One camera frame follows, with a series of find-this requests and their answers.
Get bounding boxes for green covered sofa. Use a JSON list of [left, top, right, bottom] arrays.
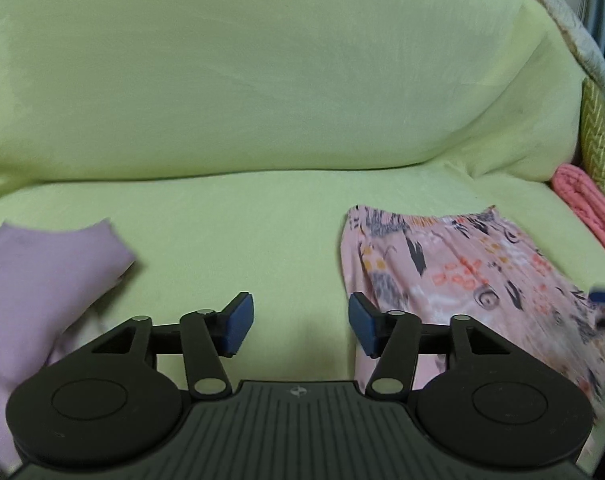
[[0, 0, 605, 466]]

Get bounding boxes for pink knitted cloth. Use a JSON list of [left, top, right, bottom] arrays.
[[551, 164, 605, 264]]

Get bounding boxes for lilac garment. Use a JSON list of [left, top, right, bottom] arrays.
[[0, 218, 137, 471]]

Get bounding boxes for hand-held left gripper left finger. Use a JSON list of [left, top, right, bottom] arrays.
[[91, 292, 255, 401]]

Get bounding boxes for grey patterned cushion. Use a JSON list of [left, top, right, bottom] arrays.
[[518, 0, 605, 95]]

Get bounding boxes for green zigzag cushion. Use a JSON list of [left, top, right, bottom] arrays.
[[580, 77, 605, 202]]

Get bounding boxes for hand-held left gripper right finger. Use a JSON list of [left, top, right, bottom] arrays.
[[348, 292, 511, 404]]

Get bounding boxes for pink patterned skirt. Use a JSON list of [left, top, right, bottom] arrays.
[[340, 204, 605, 417]]

